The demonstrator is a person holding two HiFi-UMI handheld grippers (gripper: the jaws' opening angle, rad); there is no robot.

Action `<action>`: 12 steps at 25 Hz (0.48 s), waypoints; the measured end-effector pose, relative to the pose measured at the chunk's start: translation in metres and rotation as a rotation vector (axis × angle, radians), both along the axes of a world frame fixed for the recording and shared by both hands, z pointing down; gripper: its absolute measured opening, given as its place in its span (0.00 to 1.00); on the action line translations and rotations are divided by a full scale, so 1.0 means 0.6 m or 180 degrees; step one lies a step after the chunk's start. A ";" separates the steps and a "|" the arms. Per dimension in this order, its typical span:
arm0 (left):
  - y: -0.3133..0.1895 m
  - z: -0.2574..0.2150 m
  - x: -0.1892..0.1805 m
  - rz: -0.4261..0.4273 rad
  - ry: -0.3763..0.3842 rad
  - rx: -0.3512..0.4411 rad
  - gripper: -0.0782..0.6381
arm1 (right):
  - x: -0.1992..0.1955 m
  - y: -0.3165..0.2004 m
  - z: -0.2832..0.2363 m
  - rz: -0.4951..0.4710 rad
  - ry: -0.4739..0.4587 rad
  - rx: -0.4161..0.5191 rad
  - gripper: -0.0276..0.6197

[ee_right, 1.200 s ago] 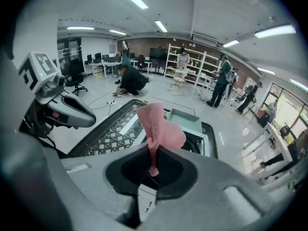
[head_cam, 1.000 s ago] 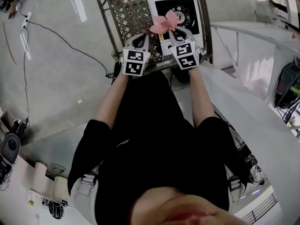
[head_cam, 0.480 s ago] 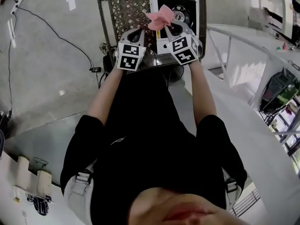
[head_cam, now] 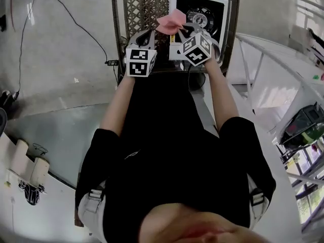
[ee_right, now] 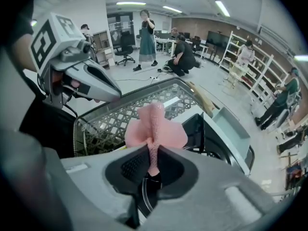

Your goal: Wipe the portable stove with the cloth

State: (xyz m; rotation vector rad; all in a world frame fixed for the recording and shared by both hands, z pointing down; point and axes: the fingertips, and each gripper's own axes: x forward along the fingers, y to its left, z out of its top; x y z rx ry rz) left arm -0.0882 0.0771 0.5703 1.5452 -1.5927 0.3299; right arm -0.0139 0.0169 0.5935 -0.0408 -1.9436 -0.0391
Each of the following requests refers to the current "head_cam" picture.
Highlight black striped bag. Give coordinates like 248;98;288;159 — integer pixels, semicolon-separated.
23;184;41;206

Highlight person's left forearm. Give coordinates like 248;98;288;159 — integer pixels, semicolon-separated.
99;75;137;138

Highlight person's grey backpack strap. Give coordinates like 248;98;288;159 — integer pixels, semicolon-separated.
77;181;107;243
247;173;266;227

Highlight person's right forearm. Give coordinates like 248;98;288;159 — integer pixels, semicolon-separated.
205;59;240;133

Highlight cream paper roll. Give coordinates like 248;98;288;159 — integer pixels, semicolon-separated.
9;139;29;174
29;156;51;187

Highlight person's black shirt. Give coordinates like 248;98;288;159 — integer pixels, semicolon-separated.
74;116;276;243

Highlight black power cable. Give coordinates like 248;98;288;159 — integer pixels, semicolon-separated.
37;0;119;66
10;0;36;100

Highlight pink cloth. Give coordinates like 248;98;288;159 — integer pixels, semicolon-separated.
156;9;187;35

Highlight person's black trousers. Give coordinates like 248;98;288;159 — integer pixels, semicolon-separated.
118;72;221;141

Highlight black glossy appliance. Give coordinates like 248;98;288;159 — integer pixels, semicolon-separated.
281;104;324;152

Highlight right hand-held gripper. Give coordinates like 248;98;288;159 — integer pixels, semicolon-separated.
177;22;224;67

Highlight brown lattice metal table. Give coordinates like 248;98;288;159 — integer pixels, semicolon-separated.
110;0;241;73

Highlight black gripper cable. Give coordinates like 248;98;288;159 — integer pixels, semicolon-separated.
186;61;193;86

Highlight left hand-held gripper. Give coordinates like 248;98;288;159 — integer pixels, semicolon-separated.
126;29;158;78

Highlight person's chin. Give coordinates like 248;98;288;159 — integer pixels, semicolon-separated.
139;202;279;243

